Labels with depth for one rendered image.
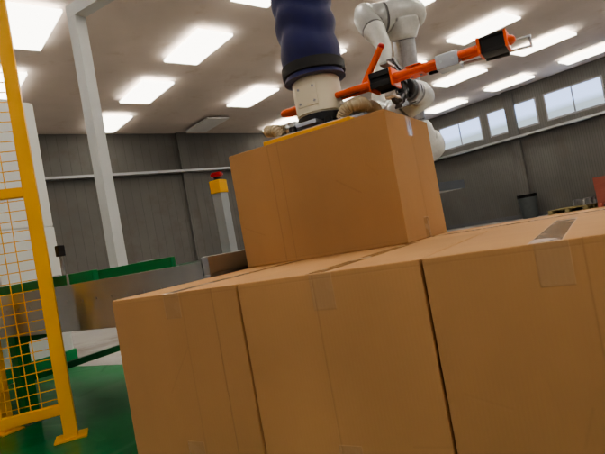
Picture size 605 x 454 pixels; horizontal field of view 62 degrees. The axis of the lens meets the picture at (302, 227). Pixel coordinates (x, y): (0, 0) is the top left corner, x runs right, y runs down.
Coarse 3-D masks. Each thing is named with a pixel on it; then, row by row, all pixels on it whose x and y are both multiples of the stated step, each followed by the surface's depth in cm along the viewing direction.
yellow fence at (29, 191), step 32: (0, 0) 202; (0, 32) 201; (0, 160) 200; (0, 192) 198; (32, 192) 201; (32, 224) 200; (32, 352) 198; (64, 352) 201; (32, 384) 198; (64, 384) 199; (32, 416) 195; (64, 416) 198
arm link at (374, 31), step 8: (368, 24) 219; (376, 24) 217; (368, 32) 218; (376, 32) 215; (384, 32) 215; (368, 40) 220; (376, 40) 215; (384, 40) 213; (384, 48) 211; (384, 56) 210; (376, 64) 211; (376, 96) 206; (384, 104) 198; (392, 104) 196; (400, 112) 194
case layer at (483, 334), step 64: (384, 256) 109; (448, 256) 83; (512, 256) 78; (576, 256) 74; (128, 320) 124; (192, 320) 113; (256, 320) 104; (320, 320) 96; (384, 320) 90; (448, 320) 84; (512, 320) 79; (576, 320) 74; (128, 384) 125; (192, 384) 114; (256, 384) 105; (320, 384) 97; (384, 384) 91; (448, 384) 85; (512, 384) 80; (576, 384) 75; (192, 448) 116; (256, 448) 106; (320, 448) 98; (384, 448) 91; (448, 448) 86; (512, 448) 80; (576, 448) 76
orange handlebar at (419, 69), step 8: (512, 40) 146; (472, 48) 150; (464, 56) 152; (472, 56) 154; (416, 64) 159; (424, 64) 157; (432, 64) 156; (400, 72) 162; (408, 72) 160; (416, 72) 159; (424, 72) 161; (400, 80) 166; (352, 88) 170; (360, 88) 169; (368, 88) 172; (336, 96) 174; (352, 96) 176; (288, 112) 184
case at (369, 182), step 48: (288, 144) 166; (336, 144) 157; (384, 144) 148; (240, 192) 178; (288, 192) 167; (336, 192) 158; (384, 192) 150; (432, 192) 174; (288, 240) 169; (336, 240) 159; (384, 240) 151
